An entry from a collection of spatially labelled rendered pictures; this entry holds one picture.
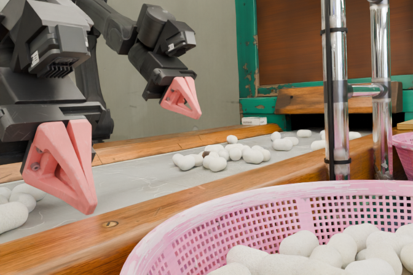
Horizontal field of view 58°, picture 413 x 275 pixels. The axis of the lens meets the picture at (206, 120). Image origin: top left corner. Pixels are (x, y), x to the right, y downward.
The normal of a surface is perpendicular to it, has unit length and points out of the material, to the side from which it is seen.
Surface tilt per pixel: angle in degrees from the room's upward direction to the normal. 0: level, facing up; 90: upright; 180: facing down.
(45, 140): 103
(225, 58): 90
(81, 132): 62
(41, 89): 40
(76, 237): 0
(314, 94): 67
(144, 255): 75
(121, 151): 45
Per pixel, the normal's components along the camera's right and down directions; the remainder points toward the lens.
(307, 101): -0.63, -0.32
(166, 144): 0.50, -0.70
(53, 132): 0.63, -0.48
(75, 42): 0.71, -0.25
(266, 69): -0.66, 0.07
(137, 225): -0.05, -1.00
